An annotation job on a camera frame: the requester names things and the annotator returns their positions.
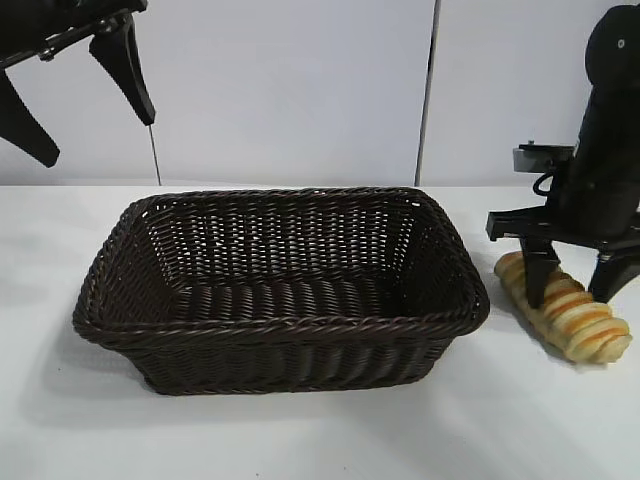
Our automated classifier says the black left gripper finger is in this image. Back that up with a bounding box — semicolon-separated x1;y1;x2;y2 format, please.
0;67;61;169
88;12;157;126

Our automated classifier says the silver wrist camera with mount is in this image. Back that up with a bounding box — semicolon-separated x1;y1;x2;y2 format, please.
510;139;580;177

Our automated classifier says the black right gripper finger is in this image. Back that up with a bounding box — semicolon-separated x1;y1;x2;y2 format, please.
519;238;562;309
588;249;640;305

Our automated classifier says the long striped bread loaf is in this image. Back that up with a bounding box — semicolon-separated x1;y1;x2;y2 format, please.
493;252;631;364

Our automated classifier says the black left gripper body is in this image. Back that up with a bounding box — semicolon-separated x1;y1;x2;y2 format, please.
0;0;149;69

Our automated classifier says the short black camera cable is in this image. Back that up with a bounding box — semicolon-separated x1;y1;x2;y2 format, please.
531;171;557;197

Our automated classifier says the dark brown wicker basket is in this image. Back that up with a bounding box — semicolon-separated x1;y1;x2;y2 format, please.
72;186;491;397

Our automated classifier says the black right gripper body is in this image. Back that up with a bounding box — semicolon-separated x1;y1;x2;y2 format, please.
485;142;640;257

